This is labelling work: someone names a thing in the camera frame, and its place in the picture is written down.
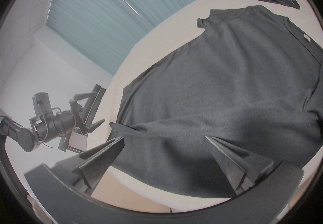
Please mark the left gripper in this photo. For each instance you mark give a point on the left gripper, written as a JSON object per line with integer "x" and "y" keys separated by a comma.
{"x": 60, "y": 125}

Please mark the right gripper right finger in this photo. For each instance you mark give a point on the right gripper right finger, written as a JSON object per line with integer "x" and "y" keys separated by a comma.
{"x": 234, "y": 165}

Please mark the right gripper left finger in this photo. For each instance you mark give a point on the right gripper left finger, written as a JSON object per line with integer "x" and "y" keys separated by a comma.
{"x": 101, "y": 165}

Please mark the black T-shirt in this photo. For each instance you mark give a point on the black T-shirt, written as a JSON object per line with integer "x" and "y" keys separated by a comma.
{"x": 227, "y": 91}

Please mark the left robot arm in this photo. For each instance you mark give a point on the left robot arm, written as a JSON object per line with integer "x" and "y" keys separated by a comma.
{"x": 22, "y": 134}

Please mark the bed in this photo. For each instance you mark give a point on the bed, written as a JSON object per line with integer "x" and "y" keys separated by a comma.
{"x": 176, "y": 18}

